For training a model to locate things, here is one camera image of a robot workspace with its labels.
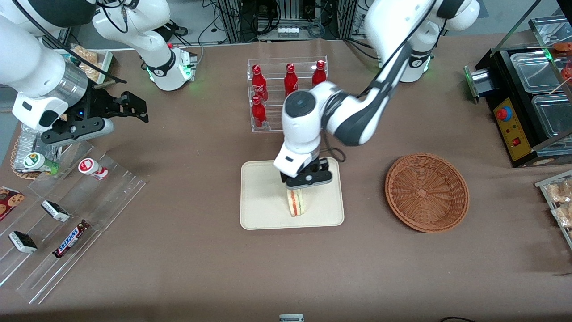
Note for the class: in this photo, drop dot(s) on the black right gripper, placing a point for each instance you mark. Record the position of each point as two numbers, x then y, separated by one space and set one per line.
99 104

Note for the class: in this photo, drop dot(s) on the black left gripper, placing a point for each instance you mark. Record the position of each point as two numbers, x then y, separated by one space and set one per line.
314 167

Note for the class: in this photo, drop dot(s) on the triangle sandwich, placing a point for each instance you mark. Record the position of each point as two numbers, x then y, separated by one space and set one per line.
296 203

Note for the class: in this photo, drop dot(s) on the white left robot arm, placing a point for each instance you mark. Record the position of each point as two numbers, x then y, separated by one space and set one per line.
384 76

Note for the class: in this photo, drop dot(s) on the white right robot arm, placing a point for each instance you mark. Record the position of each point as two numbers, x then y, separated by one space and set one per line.
35 67

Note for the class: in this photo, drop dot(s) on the white bread tray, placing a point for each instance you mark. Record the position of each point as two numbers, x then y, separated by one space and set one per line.
105 62

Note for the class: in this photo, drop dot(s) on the cream rectangular plastic tray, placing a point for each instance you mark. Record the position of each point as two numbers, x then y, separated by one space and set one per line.
263 201

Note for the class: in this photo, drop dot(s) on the round brown wicker basket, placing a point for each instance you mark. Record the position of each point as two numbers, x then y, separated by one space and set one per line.
426 192

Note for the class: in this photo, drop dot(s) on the tray of packaged pastries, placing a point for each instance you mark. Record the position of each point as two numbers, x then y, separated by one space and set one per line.
548 205

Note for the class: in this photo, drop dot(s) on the clear acrylic bottle rack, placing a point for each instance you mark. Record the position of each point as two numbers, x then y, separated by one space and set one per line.
275 112

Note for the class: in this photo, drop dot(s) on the brown bread piece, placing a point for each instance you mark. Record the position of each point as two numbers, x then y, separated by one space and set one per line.
87 56

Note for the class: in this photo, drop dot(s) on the white yogurt bottle red label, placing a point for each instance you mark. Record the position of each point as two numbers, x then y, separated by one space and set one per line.
91 168

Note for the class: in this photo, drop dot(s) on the red cola bottle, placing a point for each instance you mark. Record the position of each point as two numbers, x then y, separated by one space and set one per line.
258 114
259 85
291 80
318 74

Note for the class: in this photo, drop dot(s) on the clear acrylic stepped shelf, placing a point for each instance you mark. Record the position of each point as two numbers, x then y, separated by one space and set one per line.
111 192

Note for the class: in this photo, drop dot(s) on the clear plastic water bottle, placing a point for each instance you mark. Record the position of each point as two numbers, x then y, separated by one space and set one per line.
31 141

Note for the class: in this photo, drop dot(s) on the white yogurt bottle green label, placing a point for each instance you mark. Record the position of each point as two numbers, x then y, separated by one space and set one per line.
35 162

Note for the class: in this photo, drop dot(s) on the black white chocolate bar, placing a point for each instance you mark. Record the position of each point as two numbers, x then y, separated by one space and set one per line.
23 242
55 211

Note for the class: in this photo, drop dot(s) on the white power strip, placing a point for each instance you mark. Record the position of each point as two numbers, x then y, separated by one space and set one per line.
288 31

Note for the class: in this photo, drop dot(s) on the snickers chocolate bar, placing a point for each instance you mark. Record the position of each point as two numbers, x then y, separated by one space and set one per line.
71 239

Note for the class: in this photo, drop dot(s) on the small grey box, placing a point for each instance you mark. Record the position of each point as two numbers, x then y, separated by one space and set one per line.
291 318

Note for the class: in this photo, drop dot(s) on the red cookie package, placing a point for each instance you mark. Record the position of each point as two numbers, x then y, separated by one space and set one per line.
10 201

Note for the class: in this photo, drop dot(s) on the grey metal side drawer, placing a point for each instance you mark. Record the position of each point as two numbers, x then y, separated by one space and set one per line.
477 84

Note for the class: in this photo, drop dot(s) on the black food warmer yellow panel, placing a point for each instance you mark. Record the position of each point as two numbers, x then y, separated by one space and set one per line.
509 129

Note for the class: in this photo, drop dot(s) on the steel food warmer pan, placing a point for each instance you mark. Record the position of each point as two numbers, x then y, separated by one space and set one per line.
532 71
554 116

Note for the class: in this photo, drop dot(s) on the bagged beige snack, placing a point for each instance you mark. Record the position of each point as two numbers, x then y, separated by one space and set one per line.
564 215
558 192

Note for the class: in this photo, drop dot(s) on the red skewered food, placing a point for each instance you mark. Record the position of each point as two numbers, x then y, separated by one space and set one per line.
568 71

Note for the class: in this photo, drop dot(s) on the brown sausage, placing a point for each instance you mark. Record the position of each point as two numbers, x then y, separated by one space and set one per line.
564 46

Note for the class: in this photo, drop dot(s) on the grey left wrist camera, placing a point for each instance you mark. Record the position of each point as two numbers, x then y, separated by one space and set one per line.
313 179

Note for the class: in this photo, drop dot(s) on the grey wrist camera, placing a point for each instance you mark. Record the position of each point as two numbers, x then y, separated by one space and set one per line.
80 129
313 179

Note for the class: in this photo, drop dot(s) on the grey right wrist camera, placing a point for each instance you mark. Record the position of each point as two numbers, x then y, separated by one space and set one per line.
80 129

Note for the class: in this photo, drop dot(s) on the aluminium frame equipment cabinet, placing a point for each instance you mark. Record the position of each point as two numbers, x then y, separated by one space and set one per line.
263 13

